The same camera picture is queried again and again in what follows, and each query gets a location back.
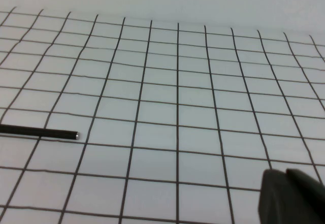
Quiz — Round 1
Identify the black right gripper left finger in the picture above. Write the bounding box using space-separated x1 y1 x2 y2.
258 169 301 224

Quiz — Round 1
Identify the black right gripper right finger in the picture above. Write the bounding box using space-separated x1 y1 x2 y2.
285 168 325 224

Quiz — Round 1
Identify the black pen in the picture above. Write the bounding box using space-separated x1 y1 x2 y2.
0 124 80 141

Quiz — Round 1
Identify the white black-grid paper mat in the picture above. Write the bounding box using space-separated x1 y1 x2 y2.
0 6 325 224

